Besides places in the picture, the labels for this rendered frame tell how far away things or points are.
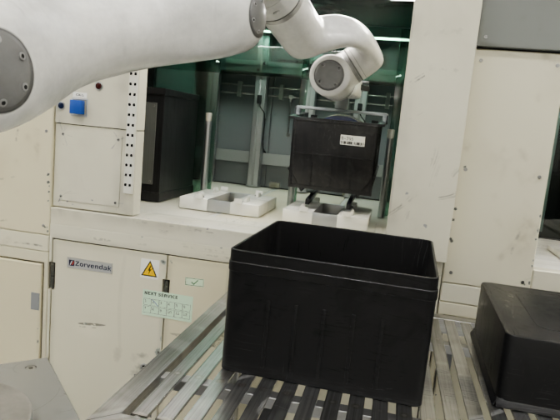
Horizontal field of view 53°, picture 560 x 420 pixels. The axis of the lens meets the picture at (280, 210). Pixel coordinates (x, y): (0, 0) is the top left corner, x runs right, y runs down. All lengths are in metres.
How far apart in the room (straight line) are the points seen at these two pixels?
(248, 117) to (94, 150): 0.91
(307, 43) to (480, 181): 0.43
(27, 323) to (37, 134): 0.45
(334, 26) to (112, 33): 0.55
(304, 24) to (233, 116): 1.13
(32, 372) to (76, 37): 0.42
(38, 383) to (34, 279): 0.69
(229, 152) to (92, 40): 1.50
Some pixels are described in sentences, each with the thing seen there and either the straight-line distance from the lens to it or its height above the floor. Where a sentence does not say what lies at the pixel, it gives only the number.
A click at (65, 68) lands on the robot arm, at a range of 0.62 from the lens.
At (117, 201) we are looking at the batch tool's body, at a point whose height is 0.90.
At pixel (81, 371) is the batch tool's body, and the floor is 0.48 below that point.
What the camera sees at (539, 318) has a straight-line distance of 0.90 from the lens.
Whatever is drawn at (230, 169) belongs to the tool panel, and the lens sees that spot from 2.14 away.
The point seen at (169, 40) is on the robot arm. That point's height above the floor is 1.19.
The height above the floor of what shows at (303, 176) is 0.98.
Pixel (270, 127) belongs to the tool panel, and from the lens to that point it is 2.11.
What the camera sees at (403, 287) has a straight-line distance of 0.73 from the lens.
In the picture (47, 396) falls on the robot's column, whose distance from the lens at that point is 0.75.
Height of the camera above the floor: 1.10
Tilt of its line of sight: 8 degrees down
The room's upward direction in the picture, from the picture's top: 5 degrees clockwise
